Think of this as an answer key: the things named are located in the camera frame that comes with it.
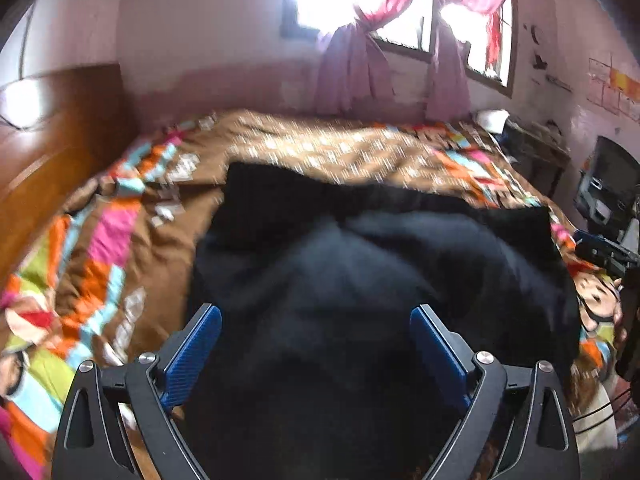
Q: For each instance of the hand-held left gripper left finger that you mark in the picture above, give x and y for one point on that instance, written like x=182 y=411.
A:
x=192 y=355

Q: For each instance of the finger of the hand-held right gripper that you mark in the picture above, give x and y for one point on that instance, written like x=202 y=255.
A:
x=595 y=249

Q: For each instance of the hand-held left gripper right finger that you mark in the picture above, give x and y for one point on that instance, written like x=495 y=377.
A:
x=440 y=355

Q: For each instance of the black padded jacket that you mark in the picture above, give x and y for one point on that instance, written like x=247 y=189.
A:
x=325 y=285

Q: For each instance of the black television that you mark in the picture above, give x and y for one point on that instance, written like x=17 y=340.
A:
x=607 y=185

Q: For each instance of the dark wooden side table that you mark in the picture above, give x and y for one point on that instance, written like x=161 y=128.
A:
x=537 y=152

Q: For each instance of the colourful patchwork blanket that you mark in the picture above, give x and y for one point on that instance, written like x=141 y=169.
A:
x=100 y=240

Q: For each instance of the white pillow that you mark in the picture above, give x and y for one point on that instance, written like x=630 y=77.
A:
x=492 y=120

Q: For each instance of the pink curtain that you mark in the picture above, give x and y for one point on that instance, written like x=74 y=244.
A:
x=350 y=70
x=447 y=80

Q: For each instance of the wooden headboard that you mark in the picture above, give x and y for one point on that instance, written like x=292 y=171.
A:
x=50 y=160

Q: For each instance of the window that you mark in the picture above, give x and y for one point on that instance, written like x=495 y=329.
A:
x=402 y=25

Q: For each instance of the paper wall chart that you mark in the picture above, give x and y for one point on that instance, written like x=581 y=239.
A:
x=612 y=87

